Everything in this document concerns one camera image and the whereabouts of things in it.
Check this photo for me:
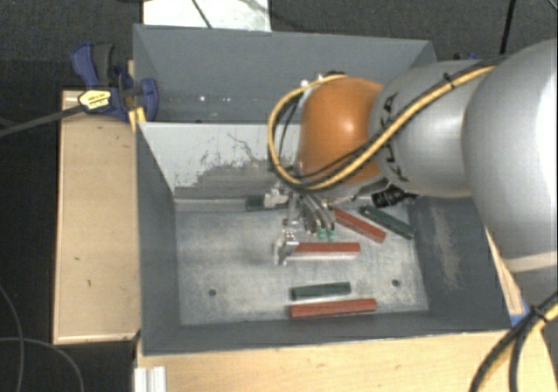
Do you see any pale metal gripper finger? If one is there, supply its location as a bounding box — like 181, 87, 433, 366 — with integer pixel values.
272, 236, 290, 267
282, 228, 302, 258

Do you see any red-brown flat block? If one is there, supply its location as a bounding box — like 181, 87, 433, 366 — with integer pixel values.
288, 298, 378, 321
287, 241, 362, 261
332, 206, 388, 245

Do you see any grey metal bin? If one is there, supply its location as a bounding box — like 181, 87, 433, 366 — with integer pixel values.
132, 23, 512, 355

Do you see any pale wood flat board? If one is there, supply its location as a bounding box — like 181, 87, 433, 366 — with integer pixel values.
51, 89, 143, 346

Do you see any black cylinder on white bracket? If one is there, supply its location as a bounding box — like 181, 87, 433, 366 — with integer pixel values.
370, 186, 409, 209

